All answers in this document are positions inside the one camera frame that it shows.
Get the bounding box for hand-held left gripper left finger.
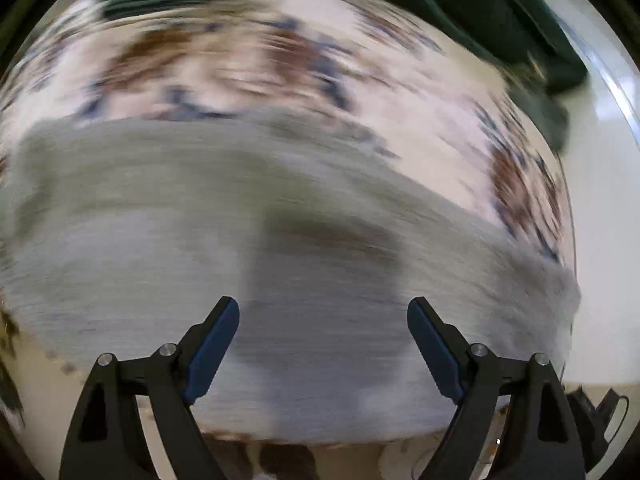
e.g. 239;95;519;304
59;296;241;480

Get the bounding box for floral patterned blanket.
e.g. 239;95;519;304
0;0;576;480

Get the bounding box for dark green cloth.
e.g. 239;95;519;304
97;0;590;153

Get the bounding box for grey pants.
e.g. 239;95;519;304
0;109;582;447

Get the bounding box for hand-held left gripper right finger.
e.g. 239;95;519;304
407;296;587;480

